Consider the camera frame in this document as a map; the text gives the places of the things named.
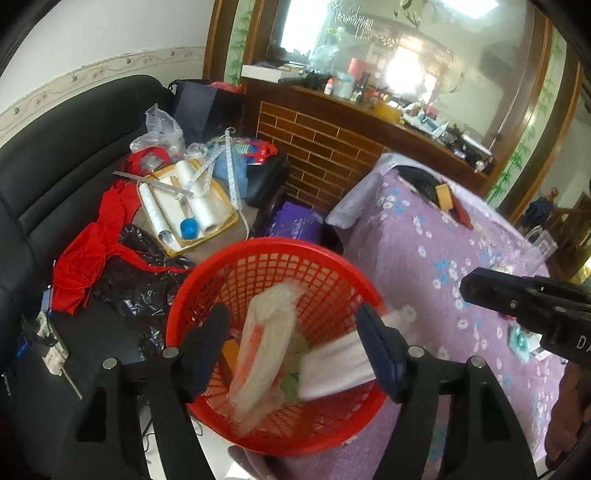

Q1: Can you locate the brown paper packet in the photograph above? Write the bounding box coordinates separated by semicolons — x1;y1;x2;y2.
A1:
222;339;241;370

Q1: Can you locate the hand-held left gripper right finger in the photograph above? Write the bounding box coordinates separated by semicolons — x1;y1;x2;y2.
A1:
358;302;536;480

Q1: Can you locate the red cloth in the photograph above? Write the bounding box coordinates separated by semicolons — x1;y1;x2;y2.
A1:
51;150;195;315

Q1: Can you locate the green towel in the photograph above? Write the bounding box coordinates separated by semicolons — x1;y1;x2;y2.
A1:
277;369;305;402

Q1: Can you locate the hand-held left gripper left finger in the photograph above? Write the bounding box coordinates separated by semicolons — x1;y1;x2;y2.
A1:
55;302;232;480

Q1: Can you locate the wooden sideboard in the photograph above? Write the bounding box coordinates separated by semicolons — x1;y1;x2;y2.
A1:
240;76;495;222

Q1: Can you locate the etched glass panel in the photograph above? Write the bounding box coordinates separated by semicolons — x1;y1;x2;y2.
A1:
249;0;552;153

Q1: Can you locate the white power strip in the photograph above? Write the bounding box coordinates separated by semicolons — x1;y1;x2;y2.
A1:
18;311;70;376

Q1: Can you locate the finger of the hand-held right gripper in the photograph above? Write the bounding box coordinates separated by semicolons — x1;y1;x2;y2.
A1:
459;267;539;324

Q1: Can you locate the blue knit cloth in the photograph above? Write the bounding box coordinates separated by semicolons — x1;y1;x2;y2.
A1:
205;136;250;195

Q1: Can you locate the white folding ruler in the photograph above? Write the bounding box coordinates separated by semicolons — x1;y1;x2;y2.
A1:
178;129;242;208

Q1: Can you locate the white plastic film roll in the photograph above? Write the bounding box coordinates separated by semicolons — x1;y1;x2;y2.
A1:
139;182;181;245
191;185;227;236
174;161;204;190

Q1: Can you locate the purple packet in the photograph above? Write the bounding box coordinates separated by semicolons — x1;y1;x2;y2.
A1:
265;200;328;243

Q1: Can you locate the red packet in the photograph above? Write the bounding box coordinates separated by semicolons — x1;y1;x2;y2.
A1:
450;198;475;230

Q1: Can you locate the clear plastic bag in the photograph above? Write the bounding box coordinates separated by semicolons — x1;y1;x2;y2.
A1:
130;104;185;162

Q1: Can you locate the woven tray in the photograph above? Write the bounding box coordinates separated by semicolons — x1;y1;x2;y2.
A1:
136;159;241;257

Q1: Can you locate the black leather sofa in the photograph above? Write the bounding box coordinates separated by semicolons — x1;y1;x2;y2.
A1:
0;74;291;480

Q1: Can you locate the white plastic bag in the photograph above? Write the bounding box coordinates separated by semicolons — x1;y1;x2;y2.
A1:
228;279;305;435

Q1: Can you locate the purple floral tablecloth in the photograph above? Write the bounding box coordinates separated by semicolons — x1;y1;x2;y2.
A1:
226;152;573;480

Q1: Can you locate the black cloth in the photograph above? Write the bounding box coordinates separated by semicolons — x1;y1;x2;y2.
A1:
397;166;444;204

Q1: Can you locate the wooden stair railing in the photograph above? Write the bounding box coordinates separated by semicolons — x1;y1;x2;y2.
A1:
524;187;591;282

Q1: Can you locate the red plastic basket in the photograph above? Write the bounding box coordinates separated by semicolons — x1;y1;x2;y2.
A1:
165;237;389;457

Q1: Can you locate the black shopping bag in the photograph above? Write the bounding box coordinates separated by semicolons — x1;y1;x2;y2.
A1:
168;78;245;139

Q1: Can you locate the dark jacket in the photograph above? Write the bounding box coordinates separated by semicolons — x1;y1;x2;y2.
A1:
524;196;555;228

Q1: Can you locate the row of assorted small items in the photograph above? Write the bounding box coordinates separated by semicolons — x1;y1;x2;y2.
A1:
277;58;495;174

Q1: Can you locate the white cloth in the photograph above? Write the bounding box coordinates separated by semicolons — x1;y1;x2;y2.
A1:
298;307;416;401

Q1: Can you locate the person's right forearm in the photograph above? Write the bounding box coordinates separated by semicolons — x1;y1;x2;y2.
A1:
544;360;591;469

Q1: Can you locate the colourful packet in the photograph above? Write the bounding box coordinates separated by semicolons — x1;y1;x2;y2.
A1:
235;141;278;165

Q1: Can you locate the black plastic bag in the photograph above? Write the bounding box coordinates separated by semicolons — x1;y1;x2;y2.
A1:
92;224;197;365

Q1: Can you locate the teal small box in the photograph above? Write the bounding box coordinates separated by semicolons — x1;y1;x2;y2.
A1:
508;325;542;357

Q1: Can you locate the metal ruler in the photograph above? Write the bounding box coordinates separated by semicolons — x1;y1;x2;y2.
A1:
113;170;195;197

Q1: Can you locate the white flat box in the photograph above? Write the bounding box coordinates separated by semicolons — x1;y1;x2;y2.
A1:
241;65;283;82

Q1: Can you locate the clear plastic cup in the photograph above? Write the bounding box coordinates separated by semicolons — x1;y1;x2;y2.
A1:
505;226;557;278

